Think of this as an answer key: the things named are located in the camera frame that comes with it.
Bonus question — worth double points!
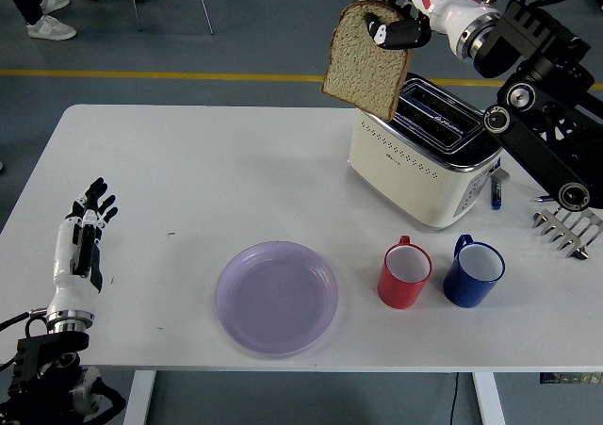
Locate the person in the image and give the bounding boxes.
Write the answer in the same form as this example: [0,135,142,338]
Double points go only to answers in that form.
[0,0,77,41]

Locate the metal chair legs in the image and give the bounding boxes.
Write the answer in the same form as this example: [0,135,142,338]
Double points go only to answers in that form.
[126,0,230,36]

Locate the blue enamel mug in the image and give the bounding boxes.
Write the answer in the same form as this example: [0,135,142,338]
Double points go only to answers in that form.
[442,234,506,309]

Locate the brown bread slice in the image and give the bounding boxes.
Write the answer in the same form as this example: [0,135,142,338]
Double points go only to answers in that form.
[320,0,416,123]

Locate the table height control panel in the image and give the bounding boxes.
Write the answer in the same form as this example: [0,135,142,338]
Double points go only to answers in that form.
[539,371,603,385]

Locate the purple plastic plate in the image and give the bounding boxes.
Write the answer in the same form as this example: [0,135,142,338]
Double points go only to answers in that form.
[215,240,339,361]

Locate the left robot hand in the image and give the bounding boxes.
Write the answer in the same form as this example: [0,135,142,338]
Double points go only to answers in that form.
[49,176,120,314]

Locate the white table leg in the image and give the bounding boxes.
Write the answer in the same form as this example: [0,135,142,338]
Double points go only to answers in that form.
[472,372,508,425]
[122,370,156,425]

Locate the blue marker with grey cap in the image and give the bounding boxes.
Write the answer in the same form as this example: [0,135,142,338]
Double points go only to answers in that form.
[488,168,512,211]

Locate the cream and chrome toaster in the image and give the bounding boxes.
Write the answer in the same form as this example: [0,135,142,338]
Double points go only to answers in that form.
[347,72,505,232]

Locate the metal toast rack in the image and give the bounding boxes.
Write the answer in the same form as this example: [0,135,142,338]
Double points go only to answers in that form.
[531,205,603,261]

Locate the red enamel mug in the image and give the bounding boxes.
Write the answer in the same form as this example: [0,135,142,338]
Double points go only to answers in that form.
[376,235,433,311]

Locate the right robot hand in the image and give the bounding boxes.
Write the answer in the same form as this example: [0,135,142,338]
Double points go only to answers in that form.
[365,0,491,52]

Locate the thin black hanging cable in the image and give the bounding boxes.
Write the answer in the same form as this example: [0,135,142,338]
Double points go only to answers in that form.
[449,371,461,425]

